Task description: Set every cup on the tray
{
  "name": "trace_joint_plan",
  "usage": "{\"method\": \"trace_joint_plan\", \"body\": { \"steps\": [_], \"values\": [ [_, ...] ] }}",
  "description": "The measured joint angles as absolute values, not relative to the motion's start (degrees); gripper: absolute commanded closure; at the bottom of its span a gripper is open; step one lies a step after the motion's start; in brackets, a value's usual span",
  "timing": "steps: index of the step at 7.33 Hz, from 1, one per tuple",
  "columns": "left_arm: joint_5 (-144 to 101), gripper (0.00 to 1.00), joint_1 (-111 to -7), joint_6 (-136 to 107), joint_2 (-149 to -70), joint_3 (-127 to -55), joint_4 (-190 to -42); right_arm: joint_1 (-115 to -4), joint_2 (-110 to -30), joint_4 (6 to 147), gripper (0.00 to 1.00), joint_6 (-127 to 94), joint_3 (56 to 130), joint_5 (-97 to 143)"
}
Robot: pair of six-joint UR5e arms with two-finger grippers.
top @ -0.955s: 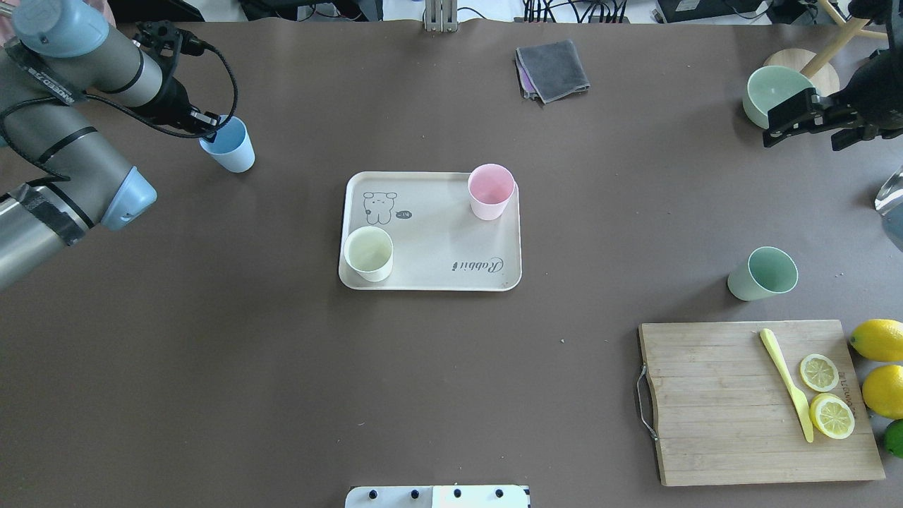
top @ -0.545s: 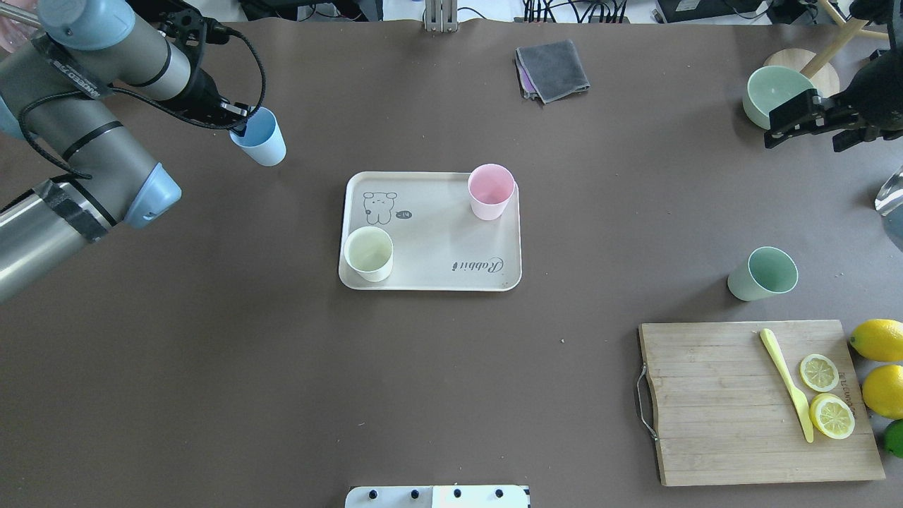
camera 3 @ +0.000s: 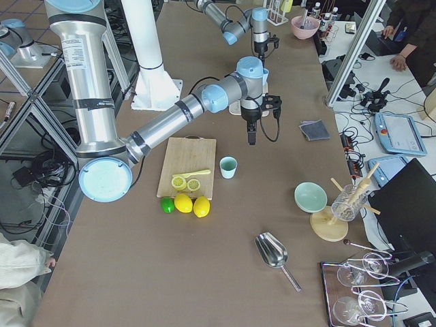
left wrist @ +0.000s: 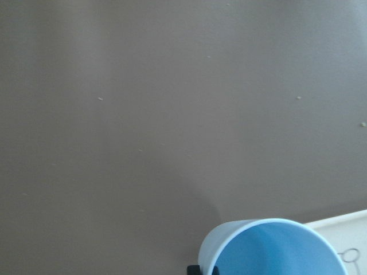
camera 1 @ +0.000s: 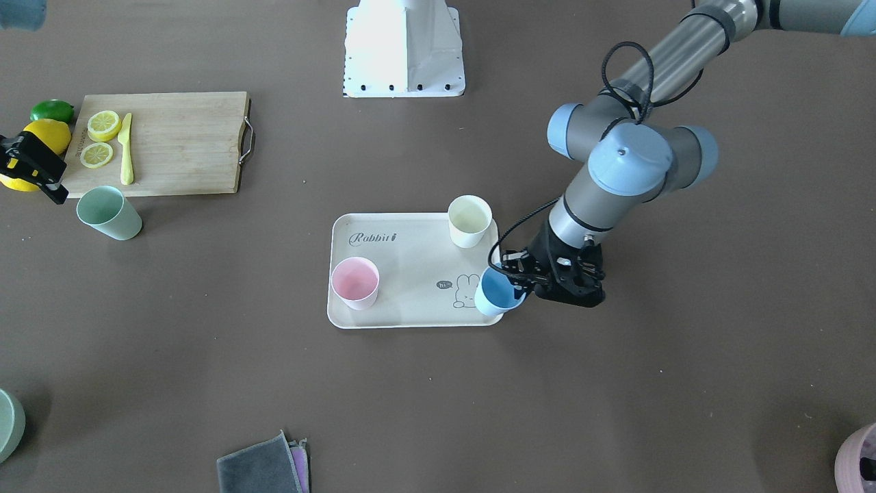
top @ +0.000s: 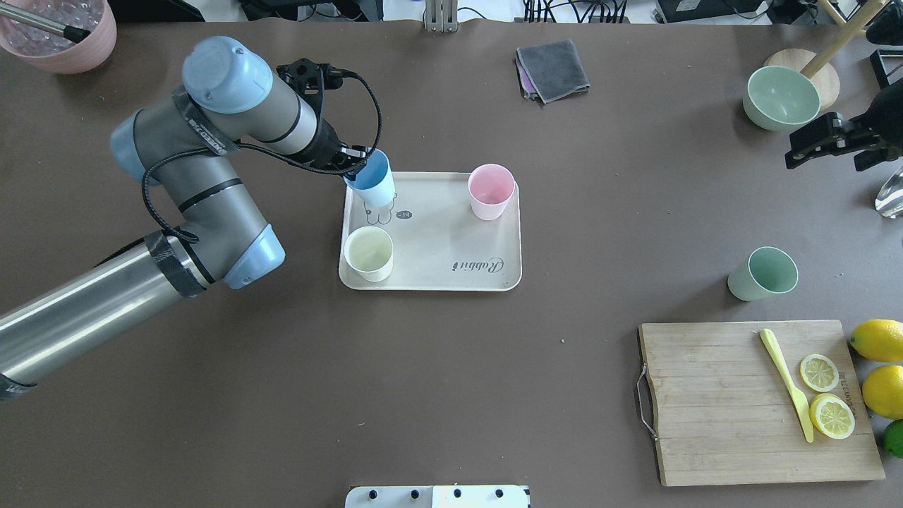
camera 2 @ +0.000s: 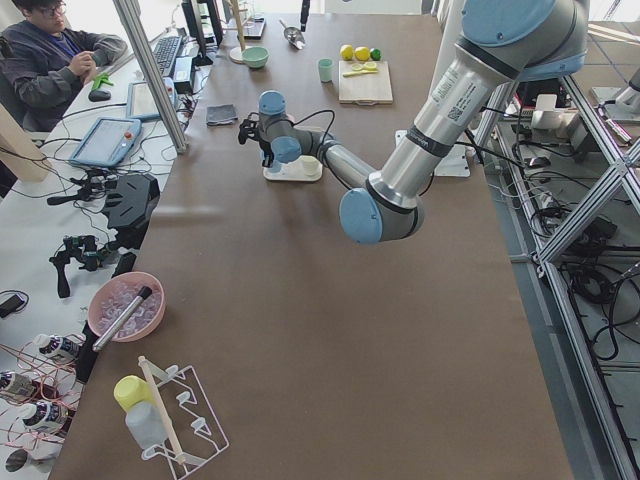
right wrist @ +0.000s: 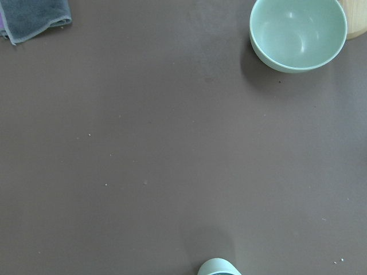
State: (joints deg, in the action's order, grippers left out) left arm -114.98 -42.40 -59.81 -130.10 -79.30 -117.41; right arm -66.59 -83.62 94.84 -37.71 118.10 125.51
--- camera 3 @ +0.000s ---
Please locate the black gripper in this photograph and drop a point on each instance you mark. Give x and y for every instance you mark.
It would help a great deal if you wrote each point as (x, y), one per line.
(261, 48)
(250, 116)

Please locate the blue cup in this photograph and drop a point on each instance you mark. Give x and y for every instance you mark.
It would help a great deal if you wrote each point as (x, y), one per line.
(265, 76)

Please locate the green cup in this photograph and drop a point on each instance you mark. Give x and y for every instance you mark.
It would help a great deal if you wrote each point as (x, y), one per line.
(228, 166)

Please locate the beige rabbit tray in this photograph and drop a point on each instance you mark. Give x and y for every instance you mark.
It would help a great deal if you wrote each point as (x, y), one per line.
(235, 108)

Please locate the metal scoop in bowl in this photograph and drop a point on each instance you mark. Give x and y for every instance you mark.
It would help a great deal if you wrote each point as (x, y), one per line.
(303, 20)

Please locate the pink bowl with ice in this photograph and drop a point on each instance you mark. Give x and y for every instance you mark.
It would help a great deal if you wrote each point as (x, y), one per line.
(310, 27)

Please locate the grey folded cloth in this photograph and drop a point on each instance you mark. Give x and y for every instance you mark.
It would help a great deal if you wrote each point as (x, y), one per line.
(314, 130)

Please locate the wooden cutting board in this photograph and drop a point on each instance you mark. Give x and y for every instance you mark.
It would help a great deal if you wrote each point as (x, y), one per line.
(185, 155)

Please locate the lemon slice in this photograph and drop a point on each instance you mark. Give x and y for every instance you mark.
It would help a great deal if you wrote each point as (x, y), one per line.
(193, 184)
(179, 183)

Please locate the yellow plastic knife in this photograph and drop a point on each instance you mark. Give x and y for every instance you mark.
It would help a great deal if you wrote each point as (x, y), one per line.
(195, 173)

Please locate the green bowl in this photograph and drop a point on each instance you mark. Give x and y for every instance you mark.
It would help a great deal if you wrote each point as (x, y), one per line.
(310, 197)

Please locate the whole yellow lemon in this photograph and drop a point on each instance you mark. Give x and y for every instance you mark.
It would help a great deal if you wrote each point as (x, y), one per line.
(183, 203)

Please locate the green lime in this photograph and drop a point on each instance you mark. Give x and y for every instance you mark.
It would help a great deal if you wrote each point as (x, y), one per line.
(167, 205)

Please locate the wooden stand base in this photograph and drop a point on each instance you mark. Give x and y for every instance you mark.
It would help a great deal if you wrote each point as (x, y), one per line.
(327, 226)

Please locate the clear glass on stand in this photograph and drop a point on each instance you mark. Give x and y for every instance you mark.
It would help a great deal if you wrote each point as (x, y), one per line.
(343, 208)

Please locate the spare black gripper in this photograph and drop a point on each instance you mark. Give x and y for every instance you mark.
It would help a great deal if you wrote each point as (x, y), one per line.
(376, 100)

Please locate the blue teach pendant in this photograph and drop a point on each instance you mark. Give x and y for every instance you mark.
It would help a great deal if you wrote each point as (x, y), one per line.
(398, 134)

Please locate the standing person right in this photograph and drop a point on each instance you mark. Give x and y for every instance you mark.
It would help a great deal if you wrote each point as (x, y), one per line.
(418, 52)

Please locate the wine glass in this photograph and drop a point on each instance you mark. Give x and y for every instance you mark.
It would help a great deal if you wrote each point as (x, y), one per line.
(366, 308)
(355, 272)

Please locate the person in white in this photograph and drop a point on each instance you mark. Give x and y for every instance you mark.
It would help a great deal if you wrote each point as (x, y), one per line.
(21, 262)

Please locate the white wire rack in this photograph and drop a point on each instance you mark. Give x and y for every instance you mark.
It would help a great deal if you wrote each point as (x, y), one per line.
(277, 10)

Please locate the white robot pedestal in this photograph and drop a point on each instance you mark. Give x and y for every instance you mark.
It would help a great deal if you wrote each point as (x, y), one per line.
(155, 89)

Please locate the aluminium frame post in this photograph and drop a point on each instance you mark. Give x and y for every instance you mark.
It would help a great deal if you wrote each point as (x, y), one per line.
(354, 49)

